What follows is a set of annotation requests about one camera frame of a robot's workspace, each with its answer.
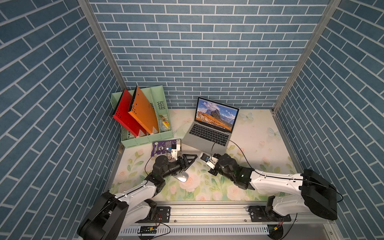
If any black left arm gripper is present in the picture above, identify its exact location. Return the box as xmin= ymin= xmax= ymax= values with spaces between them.
xmin=159 ymin=155 xmax=196 ymax=179

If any silver wireless mouse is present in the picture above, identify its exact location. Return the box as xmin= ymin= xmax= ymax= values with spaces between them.
xmin=173 ymin=172 xmax=189 ymax=183

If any silver laptop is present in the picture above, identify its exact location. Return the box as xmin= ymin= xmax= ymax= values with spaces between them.
xmin=182 ymin=97 xmax=239 ymax=155

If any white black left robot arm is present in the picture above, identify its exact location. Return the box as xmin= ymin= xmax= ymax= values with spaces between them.
xmin=77 ymin=154 xmax=198 ymax=240

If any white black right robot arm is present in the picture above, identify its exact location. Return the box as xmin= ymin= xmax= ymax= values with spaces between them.
xmin=200 ymin=153 xmax=338 ymax=221

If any purple book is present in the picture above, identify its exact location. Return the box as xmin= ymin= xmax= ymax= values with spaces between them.
xmin=151 ymin=139 xmax=181 ymax=158

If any yellow utility knife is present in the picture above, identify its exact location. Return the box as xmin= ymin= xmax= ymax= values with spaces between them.
xmin=159 ymin=115 xmax=170 ymax=130

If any floral desk mat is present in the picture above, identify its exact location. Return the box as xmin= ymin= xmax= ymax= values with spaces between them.
xmin=107 ymin=108 xmax=301 ymax=202

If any mint green file organizer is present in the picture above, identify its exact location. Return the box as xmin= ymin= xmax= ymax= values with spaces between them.
xmin=111 ymin=86 xmax=173 ymax=148

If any orange file folder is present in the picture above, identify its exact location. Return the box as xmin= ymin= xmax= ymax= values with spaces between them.
xmin=129 ymin=86 xmax=159 ymax=135

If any red file folder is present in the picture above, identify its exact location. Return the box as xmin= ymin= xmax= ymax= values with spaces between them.
xmin=112 ymin=90 xmax=147 ymax=137

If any small black controller board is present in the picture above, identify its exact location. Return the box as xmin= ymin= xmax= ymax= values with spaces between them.
xmin=138 ymin=226 xmax=158 ymax=236

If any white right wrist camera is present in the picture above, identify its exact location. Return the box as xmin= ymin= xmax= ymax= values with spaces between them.
xmin=200 ymin=153 xmax=218 ymax=166

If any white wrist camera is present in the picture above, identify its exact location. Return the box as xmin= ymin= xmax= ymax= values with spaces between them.
xmin=200 ymin=153 xmax=218 ymax=166
xmin=171 ymin=144 xmax=181 ymax=160

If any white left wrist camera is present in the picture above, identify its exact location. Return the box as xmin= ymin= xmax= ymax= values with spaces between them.
xmin=171 ymin=144 xmax=181 ymax=160

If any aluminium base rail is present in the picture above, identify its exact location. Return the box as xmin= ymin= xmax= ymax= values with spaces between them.
xmin=116 ymin=202 xmax=342 ymax=240

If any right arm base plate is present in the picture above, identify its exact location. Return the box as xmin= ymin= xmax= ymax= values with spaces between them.
xmin=248 ymin=196 xmax=292 ymax=222

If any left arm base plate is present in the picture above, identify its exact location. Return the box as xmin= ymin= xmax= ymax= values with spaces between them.
xmin=136 ymin=207 xmax=171 ymax=223

